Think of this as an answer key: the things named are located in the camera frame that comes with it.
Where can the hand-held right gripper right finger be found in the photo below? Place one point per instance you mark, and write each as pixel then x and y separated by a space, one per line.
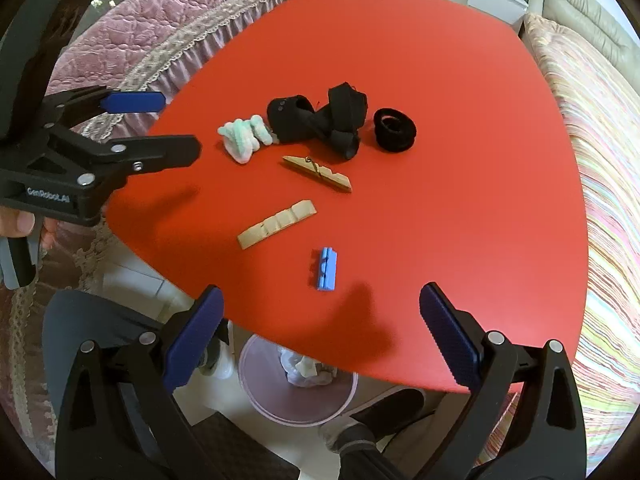
pixel 450 340

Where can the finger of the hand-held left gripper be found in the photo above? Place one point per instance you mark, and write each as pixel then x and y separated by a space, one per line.
pixel 165 150
pixel 135 102

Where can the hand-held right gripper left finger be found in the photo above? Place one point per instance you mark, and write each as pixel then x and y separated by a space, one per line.
pixel 192 340

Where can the white green fuzzy foam piece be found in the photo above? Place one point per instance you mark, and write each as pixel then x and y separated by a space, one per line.
pixel 242 140

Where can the pink translucent trash bin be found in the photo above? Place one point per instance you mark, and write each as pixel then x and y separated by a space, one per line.
pixel 300 405

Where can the person's left hand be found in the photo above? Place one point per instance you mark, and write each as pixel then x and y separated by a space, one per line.
pixel 15 222

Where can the white slipper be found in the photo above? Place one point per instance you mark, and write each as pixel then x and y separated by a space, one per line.
pixel 217 355

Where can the pink quilted blanket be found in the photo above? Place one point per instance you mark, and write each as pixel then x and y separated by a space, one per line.
pixel 165 15

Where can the black slipper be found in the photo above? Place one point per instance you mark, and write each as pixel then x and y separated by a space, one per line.
pixel 390 410

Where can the crumpled white tissue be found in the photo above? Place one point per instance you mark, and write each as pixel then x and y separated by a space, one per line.
pixel 305 372

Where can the dark brown patterned mat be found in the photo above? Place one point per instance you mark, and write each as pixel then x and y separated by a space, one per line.
pixel 235 450

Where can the wooden clothespin half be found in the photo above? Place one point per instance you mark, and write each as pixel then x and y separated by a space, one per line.
pixel 275 224

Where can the blue plastic clip piece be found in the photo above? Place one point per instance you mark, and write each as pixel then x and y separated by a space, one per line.
pixel 326 270

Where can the person's right leg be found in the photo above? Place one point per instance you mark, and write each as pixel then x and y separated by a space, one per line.
pixel 355 452

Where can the colourful striped blanket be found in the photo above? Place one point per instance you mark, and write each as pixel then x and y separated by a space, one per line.
pixel 600 160

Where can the white box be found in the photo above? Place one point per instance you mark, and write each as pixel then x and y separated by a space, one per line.
pixel 495 0

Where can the beige leather headboard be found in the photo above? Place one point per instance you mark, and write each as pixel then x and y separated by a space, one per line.
pixel 575 0

